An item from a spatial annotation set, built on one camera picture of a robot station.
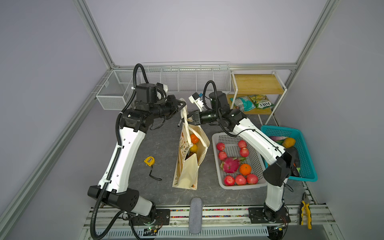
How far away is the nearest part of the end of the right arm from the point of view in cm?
63

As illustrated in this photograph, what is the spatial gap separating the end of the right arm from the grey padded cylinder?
0.43 metres

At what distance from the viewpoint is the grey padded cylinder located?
70cm
